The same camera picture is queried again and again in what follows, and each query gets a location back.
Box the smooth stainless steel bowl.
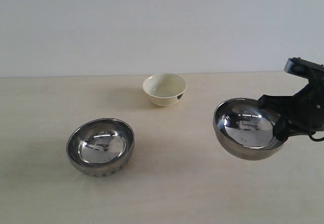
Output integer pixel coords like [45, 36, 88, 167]
[213, 98, 284, 161]

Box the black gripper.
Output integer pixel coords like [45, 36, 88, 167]
[257, 69, 323, 141]

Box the ribbed stainless steel bowl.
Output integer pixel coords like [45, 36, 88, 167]
[66, 118, 135, 177]

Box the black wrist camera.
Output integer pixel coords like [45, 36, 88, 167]
[284, 57, 323, 81]

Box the cream ceramic bowl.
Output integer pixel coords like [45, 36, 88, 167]
[142, 73, 188, 107]

